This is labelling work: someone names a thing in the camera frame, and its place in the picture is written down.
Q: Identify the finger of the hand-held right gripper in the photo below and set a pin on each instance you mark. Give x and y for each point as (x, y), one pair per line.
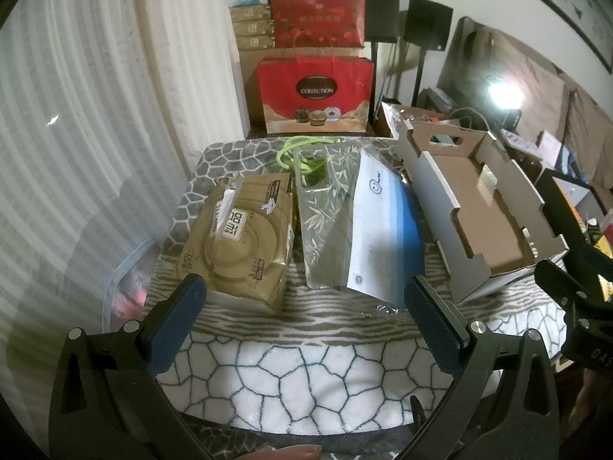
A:
(558, 206)
(555, 282)

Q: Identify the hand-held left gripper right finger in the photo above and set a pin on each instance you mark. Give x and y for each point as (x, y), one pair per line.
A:
(431, 328)

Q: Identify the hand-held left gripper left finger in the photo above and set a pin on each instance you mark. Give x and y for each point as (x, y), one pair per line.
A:
(177, 328)

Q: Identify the white cardboard box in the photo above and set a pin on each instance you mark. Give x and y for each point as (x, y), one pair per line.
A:
(483, 220)

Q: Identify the gold tissue pack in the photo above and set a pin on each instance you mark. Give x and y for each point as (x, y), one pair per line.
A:
(244, 244)

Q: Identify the pack of blue face masks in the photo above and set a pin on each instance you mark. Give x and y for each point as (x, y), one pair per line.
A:
(378, 220)

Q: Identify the person's left hand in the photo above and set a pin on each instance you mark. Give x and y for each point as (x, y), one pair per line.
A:
(282, 454)

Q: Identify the clear plastic storage bin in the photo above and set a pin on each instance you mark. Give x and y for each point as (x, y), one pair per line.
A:
(124, 292)

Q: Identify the pile of assorted clutter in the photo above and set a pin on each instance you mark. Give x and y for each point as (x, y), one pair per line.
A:
(531, 146)

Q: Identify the grey and white patterned blanket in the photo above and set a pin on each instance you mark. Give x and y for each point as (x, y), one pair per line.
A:
(306, 373)

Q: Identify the large dark screen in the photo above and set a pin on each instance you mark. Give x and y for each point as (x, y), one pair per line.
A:
(536, 72)

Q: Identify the white curtain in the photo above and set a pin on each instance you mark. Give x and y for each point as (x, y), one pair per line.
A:
(96, 105)

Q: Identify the red gift bag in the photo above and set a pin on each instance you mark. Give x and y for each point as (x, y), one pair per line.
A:
(287, 81)

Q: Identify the tan tissue box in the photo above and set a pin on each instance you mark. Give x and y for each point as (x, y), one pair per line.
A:
(253, 28)
(255, 43)
(251, 13)

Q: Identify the red gift box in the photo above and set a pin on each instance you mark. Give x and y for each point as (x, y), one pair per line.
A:
(316, 14)

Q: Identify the framed wall picture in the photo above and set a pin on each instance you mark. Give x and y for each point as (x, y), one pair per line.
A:
(574, 5)

